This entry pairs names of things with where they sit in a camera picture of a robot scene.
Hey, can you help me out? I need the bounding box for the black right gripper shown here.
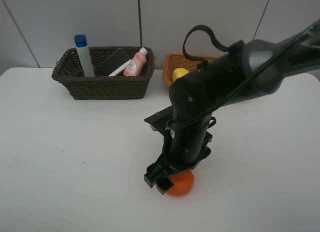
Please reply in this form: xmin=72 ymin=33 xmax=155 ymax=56
xmin=144 ymin=132 xmax=213 ymax=195

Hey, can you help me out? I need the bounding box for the orange tangerine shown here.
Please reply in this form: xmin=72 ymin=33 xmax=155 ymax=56
xmin=166 ymin=170 xmax=195 ymax=197

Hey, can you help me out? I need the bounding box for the yellow lemon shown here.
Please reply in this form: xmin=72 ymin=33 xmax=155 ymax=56
xmin=172 ymin=68 xmax=189 ymax=82

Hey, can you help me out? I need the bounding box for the pink white-capped bottle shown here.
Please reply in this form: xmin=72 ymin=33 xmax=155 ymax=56
xmin=123 ymin=47 xmax=148 ymax=77

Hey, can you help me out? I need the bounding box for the white pink-tipped marker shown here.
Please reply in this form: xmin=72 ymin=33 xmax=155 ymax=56
xmin=108 ymin=59 xmax=131 ymax=77

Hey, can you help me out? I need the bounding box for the dark felt board eraser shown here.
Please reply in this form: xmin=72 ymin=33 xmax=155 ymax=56
xmin=100 ymin=48 xmax=130 ymax=76

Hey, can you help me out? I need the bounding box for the white blue-capped shampoo bottle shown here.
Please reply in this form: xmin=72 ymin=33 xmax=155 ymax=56
xmin=74 ymin=34 xmax=95 ymax=77

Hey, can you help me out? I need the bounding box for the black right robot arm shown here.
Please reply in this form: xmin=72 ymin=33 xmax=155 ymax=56
xmin=144 ymin=21 xmax=320 ymax=194

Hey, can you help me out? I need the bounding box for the orange wicker basket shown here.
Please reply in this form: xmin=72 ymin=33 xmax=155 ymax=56
xmin=162 ymin=52 xmax=221 ymax=87

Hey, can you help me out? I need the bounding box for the dark brown wicker basket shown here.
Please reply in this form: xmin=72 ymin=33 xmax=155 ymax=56
xmin=51 ymin=46 xmax=155 ymax=100

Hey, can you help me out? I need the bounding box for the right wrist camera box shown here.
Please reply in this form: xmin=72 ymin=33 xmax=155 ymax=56
xmin=144 ymin=106 xmax=174 ymax=135

